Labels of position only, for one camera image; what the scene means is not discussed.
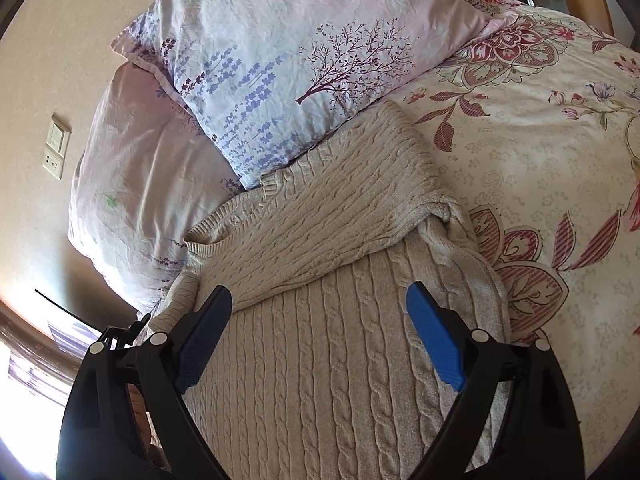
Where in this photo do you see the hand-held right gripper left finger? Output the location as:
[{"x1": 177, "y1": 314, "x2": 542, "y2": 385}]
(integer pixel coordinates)
[{"x1": 56, "y1": 285, "x2": 234, "y2": 480}]

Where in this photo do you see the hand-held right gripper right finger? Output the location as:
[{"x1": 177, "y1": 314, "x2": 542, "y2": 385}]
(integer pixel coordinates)
[{"x1": 405, "y1": 281, "x2": 586, "y2": 480}]

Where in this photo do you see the beige cable-knit sweater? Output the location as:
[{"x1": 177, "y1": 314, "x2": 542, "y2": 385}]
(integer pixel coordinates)
[{"x1": 148, "y1": 101, "x2": 516, "y2": 480}]

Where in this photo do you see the pale pink pillow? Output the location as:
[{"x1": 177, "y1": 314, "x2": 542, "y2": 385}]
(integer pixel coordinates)
[{"x1": 67, "y1": 62, "x2": 246, "y2": 313}]

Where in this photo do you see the floral bed cover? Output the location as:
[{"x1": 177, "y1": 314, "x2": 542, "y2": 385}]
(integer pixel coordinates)
[{"x1": 385, "y1": 0, "x2": 640, "y2": 476}]

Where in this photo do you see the tree print pillow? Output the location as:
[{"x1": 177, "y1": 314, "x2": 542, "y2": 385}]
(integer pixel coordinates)
[{"x1": 111, "y1": 0, "x2": 496, "y2": 191}]

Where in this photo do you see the white wall socket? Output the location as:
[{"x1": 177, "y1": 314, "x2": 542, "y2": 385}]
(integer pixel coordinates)
[{"x1": 42, "y1": 149, "x2": 66, "y2": 181}]

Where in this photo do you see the white wall switch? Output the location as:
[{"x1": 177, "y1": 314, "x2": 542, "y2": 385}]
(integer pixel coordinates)
[{"x1": 46, "y1": 115, "x2": 72, "y2": 155}]

